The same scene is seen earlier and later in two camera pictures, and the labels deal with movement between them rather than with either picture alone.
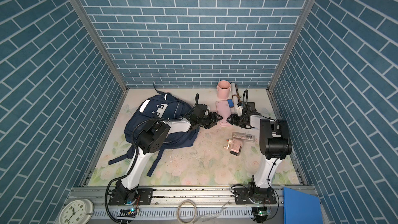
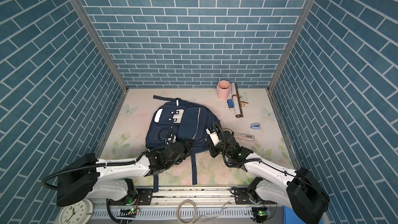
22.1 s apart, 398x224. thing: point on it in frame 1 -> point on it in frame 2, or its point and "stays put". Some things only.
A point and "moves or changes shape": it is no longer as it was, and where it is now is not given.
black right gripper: [234, 120] -> [211, 147]
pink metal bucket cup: [223, 89] stays put
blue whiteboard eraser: [230, 103] stays put
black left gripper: [212, 120] -> [186, 148]
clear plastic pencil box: [243, 136] stays put
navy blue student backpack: [154, 123] moves or changes shape
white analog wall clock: [77, 211] stays put
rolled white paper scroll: [233, 94] stays put
